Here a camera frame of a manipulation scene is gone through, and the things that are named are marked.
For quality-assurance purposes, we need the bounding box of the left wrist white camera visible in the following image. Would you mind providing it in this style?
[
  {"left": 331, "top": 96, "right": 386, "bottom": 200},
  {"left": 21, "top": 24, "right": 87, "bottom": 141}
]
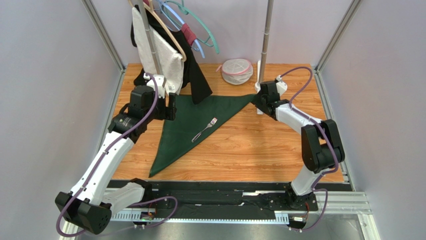
[{"left": 143, "top": 72, "right": 166, "bottom": 99}]

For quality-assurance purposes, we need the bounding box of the aluminium frame rail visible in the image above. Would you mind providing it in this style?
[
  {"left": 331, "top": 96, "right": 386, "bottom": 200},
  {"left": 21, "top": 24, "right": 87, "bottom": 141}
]
[{"left": 59, "top": 186, "right": 380, "bottom": 240}]

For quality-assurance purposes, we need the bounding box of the right white rack foot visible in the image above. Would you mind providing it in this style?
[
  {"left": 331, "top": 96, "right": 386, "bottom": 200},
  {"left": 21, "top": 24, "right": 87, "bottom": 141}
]
[{"left": 254, "top": 60, "right": 264, "bottom": 115}]

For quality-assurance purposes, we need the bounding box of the wrist white camera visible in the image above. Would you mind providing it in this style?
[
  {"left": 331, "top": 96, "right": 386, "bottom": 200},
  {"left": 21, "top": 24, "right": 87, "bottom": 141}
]
[
  {"left": 274, "top": 75, "right": 288, "bottom": 97},
  {"left": 143, "top": 72, "right": 166, "bottom": 99}
]

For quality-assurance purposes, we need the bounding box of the metal rack pole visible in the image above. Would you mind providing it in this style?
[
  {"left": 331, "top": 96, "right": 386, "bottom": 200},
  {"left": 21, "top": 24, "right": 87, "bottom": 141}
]
[
  {"left": 259, "top": 0, "right": 274, "bottom": 84},
  {"left": 137, "top": 0, "right": 163, "bottom": 75}
]

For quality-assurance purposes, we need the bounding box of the black hanging garment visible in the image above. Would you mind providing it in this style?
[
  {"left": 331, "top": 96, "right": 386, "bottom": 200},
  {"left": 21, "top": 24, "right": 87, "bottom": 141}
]
[{"left": 130, "top": 6, "right": 213, "bottom": 105}]

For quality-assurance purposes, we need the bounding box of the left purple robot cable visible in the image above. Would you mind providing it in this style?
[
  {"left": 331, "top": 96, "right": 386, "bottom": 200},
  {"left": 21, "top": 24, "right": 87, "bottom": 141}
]
[{"left": 55, "top": 73, "right": 179, "bottom": 238}]

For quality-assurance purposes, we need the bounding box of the right metal rack pole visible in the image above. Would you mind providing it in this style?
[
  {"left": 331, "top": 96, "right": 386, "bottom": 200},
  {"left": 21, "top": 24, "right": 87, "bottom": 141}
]
[{"left": 259, "top": 0, "right": 274, "bottom": 84}]

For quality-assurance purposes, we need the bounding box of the silver metal fork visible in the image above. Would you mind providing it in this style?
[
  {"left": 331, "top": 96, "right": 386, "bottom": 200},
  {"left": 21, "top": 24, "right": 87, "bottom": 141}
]
[{"left": 191, "top": 117, "right": 218, "bottom": 143}]

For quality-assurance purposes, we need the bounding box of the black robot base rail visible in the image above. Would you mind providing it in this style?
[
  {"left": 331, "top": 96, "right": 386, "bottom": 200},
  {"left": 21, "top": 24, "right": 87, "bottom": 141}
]
[{"left": 109, "top": 179, "right": 354, "bottom": 221}]

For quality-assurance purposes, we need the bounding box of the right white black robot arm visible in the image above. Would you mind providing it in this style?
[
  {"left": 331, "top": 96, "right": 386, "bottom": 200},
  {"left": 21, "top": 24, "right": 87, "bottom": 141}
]
[{"left": 252, "top": 80, "right": 345, "bottom": 196}]

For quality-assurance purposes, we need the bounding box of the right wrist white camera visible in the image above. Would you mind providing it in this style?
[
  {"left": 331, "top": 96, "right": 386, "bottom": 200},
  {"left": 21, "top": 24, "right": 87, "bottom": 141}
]
[{"left": 274, "top": 75, "right": 288, "bottom": 97}]

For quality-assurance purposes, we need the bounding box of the white mesh laundry bag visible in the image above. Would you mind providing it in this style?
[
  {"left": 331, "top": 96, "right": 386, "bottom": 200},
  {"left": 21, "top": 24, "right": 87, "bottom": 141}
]
[{"left": 216, "top": 58, "right": 254, "bottom": 86}]

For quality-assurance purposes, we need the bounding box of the blue plastic hanger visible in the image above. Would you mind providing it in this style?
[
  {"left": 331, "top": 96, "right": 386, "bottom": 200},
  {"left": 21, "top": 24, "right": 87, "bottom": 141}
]
[{"left": 158, "top": 0, "right": 206, "bottom": 59}]

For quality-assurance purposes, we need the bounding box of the wooden clothes hanger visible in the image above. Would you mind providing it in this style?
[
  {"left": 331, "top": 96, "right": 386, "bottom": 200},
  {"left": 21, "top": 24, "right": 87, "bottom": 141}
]
[{"left": 137, "top": 0, "right": 187, "bottom": 62}]

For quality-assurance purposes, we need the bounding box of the teal plastic hanger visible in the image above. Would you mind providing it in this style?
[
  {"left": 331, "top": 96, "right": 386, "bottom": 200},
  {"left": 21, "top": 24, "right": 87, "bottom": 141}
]
[{"left": 164, "top": 0, "right": 221, "bottom": 55}]

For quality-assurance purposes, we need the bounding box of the white hanging towel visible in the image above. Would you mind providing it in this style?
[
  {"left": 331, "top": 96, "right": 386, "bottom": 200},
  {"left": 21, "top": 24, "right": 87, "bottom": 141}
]
[{"left": 130, "top": 5, "right": 184, "bottom": 95}]

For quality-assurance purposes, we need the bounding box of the dark red hanging cloth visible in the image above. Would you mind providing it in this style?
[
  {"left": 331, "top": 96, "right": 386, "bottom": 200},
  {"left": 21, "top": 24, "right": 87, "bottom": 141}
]
[{"left": 181, "top": 23, "right": 197, "bottom": 46}]

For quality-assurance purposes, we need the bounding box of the dark green cloth napkin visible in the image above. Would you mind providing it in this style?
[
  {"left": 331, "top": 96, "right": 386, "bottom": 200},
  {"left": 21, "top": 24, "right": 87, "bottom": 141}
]
[{"left": 149, "top": 94, "right": 255, "bottom": 178}]

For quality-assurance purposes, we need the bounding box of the left metal rack pole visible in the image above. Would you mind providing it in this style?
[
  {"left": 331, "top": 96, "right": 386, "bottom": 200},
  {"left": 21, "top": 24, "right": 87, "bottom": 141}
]
[{"left": 137, "top": 0, "right": 163, "bottom": 75}]

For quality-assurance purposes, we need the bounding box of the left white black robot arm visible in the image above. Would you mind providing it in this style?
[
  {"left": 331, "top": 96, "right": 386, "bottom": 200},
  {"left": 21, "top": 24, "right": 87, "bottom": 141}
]
[{"left": 55, "top": 85, "right": 177, "bottom": 237}]

